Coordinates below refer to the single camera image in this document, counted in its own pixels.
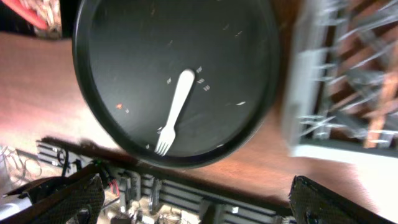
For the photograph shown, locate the rice and food scraps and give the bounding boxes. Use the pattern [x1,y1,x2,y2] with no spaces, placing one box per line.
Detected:
[20,0,62,39]

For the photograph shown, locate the white plastic fork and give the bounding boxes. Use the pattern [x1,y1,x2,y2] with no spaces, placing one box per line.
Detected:
[154,69,195,156]

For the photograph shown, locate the black round tray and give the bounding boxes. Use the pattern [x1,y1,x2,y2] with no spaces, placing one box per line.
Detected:
[73,0,280,169]

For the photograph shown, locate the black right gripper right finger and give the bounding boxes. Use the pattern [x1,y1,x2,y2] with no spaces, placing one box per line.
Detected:
[289,175,390,224]

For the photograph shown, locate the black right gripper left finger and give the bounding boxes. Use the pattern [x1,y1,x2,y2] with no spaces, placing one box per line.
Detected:
[6,172,105,223]

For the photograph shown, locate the grey dishwasher rack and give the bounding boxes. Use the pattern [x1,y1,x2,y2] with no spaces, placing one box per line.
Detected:
[282,0,397,160]

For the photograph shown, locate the aluminium frame rail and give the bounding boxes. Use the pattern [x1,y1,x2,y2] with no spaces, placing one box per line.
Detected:
[36,140,296,224]

